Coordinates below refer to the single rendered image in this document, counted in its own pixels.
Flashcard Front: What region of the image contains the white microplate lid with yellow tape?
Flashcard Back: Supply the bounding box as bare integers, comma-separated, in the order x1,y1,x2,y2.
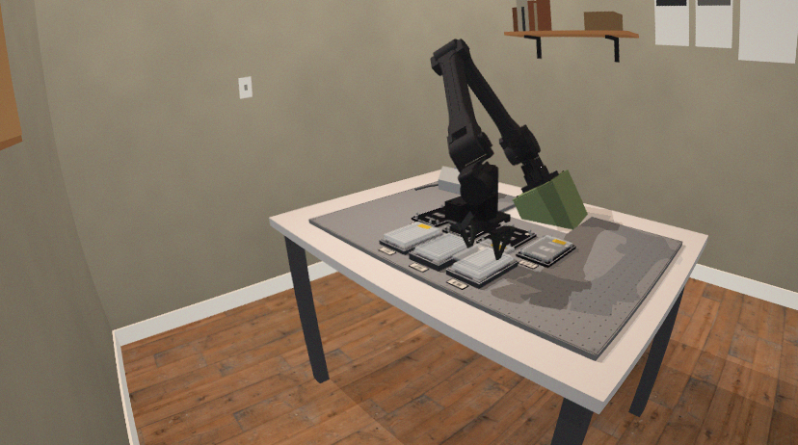
520,235,572,262
384,222,439,246

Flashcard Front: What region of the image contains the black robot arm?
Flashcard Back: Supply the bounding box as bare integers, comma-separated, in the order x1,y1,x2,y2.
431,39,559,231

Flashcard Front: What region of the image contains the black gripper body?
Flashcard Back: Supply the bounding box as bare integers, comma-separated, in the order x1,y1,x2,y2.
472,191,511,236

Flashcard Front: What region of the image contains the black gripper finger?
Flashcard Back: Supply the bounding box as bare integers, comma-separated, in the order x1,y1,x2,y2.
458,221,477,248
491,225,516,260

